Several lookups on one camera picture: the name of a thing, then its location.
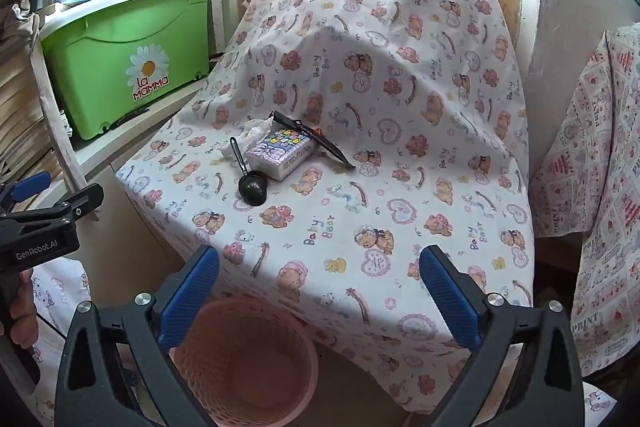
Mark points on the patterned tissue packet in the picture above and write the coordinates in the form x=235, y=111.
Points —
x=285, y=153

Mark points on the red print patchwork cloth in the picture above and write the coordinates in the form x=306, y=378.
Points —
x=600, y=157

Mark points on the white cabinet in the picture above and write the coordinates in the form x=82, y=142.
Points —
x=565, y=7

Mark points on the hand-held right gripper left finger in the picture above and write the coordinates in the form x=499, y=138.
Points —
x=192, y=297

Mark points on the pink mesh basket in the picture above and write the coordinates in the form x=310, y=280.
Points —
x=250, y=357

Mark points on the white tissue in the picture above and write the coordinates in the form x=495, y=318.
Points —
x=250, y=132

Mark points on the person's left hand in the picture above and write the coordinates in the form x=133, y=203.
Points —
x=28, y=307

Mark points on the black plastic stick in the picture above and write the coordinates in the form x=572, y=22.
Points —
x=300, y=127

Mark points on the bear print cloth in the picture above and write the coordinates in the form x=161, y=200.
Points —
x=400, y=157

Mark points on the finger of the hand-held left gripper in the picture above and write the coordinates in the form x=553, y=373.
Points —
x=30, y=187
x=80, y=203

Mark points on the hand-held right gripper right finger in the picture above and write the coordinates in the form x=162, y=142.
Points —
x=447, y=297

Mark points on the green plastic storage box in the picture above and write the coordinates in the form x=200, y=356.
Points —
x=115, y=37

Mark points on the black plastic scoop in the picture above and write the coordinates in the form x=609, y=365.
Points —
x=253, y=193

